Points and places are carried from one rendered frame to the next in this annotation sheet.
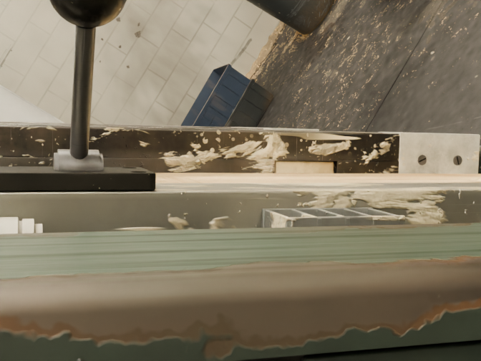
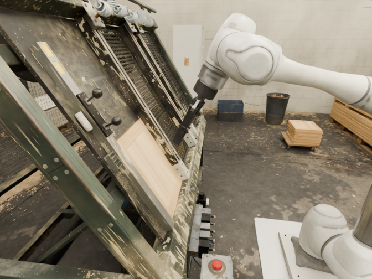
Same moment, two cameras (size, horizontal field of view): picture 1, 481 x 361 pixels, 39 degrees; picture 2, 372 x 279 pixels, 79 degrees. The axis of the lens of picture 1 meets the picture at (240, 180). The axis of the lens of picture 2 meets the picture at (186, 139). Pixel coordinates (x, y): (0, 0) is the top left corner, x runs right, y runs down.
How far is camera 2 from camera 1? 0.68 m
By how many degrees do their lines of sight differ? 13
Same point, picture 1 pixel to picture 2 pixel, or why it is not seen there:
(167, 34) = not seen: hidden behind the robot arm
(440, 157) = (179, 172)
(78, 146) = (106, 126)
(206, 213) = (108, 144)
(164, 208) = (105, 139)
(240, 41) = (256, 103)
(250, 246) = (73, 158)
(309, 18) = (269, 120)
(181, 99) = (230, 95)
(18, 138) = (134, 97)
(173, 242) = (71, 153)
